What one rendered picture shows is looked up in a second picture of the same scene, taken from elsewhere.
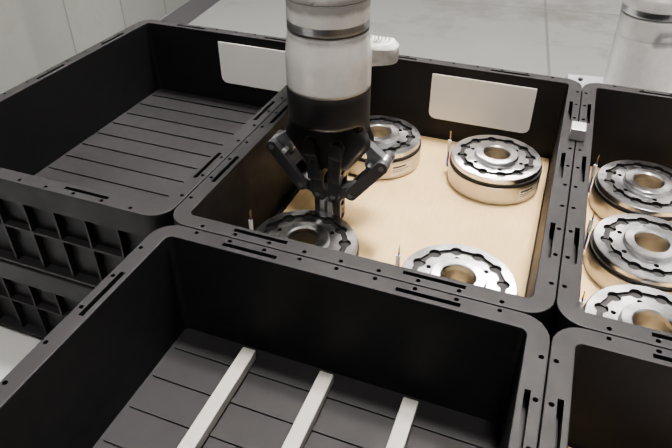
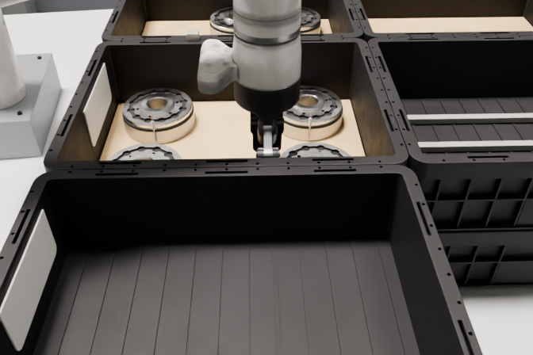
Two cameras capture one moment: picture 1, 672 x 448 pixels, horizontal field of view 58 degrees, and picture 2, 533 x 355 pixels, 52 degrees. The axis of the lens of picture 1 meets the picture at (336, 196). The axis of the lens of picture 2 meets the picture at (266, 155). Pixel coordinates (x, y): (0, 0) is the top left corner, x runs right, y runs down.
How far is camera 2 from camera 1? 87 cm
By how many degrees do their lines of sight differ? 84
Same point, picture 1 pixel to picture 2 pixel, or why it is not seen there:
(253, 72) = (31, 292)
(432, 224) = (232, 140)
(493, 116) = (104, 105)
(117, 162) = not seen: outside the picture
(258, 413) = not seen: hidden behind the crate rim
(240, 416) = not seen: hidden behind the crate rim
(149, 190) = (279, 332)
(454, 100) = (94, 117)
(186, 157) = (198, 336)
